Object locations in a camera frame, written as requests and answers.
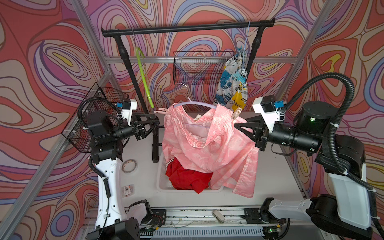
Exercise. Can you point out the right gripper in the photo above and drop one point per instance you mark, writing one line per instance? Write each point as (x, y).
(261, 131)

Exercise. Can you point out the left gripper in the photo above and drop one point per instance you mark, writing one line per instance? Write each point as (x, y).
(139, 132)

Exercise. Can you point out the beige clothespin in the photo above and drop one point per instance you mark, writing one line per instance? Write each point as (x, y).
(162, 111)
(236, 113)

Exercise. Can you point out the white printed graphic shorts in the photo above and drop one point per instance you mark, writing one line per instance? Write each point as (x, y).
(232, 91)

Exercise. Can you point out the pink tie-dye shorts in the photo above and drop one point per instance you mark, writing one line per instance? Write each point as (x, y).
(212, 145)

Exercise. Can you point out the lavender wire hanger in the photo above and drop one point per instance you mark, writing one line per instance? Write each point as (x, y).
(189, 102)

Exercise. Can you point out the red shorts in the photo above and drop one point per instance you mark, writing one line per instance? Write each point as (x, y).
(183, 179)

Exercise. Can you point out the green hanger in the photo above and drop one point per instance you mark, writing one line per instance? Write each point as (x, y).
(143, 71)

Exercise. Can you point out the light blue hanger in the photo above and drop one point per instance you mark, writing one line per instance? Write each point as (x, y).
(245, 43)

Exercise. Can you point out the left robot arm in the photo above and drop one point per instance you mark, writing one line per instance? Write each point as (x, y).
(109, 125)

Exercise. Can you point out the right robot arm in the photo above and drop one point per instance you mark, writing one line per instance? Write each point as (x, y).
(351, 212)

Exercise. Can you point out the roll of tape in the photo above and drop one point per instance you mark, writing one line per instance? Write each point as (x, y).
(129, 166)

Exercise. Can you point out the white perforated plastic basket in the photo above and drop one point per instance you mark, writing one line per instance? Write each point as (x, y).
(163, 182)

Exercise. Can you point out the paperclip box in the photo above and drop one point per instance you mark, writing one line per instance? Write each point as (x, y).
(128, 190)

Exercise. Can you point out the black clothes rack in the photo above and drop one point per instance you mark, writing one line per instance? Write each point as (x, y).
(117, 35)

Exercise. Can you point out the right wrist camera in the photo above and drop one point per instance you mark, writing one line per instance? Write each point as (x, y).
(269, 108)

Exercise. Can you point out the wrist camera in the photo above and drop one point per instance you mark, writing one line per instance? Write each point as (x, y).
(269, 108)
(127, 107)

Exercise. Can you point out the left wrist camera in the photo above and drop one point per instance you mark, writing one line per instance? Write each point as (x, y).
(127, 107)

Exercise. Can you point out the black wire basket rear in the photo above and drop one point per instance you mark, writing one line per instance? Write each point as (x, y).
(195, 68)

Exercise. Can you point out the black wire basket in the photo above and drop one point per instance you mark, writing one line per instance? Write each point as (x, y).
(195, 68)
(98, 99)

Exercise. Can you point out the black wire basket left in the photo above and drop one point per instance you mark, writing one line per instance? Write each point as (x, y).
(98, 99)

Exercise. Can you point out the white pedal on rail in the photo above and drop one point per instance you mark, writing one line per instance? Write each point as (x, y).
(218, 216)

